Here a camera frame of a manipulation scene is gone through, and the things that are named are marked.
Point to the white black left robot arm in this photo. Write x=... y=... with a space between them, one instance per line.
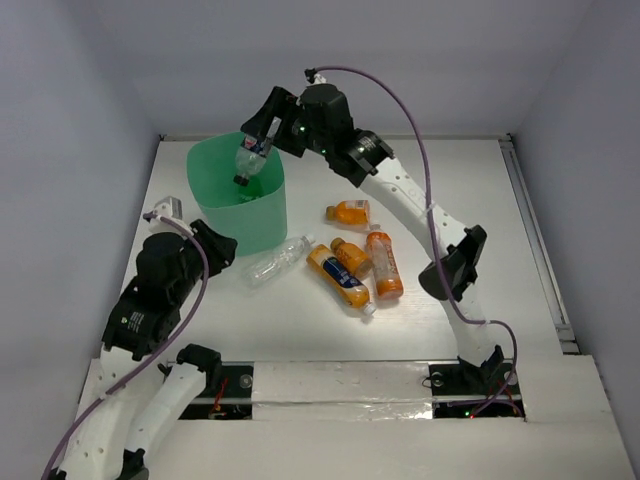
x=132 y=396

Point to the clear bottle dark blue label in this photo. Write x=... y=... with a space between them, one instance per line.
x=250 y=158

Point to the orange juice bottle gold cap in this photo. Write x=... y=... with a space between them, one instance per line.
x=352 y=257

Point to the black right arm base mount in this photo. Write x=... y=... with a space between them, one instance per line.
x=454 y=397

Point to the green plastic bottle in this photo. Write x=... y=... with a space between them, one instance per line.
x=249 y=192

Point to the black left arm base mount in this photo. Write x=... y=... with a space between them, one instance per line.
x=230 y=399

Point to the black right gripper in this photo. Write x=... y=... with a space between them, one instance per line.
x=280 y=102

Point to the yellow blue milk tea bottle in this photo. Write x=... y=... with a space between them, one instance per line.
x=351 y=290

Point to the clear plastic water bottle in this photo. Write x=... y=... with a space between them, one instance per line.
x=278 y=261

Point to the green plastic bin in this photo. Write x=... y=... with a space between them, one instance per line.
x=257 y=225

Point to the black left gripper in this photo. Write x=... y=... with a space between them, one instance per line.
x=215 y=248

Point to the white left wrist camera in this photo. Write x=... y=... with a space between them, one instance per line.
x=169 y=207

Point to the orange label clear tea bottle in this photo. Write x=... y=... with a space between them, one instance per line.
x=388 y=283

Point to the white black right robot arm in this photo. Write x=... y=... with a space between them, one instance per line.
x=370 y=164

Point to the orange juice bottle barcode label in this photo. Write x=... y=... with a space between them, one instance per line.
x=349 y=212

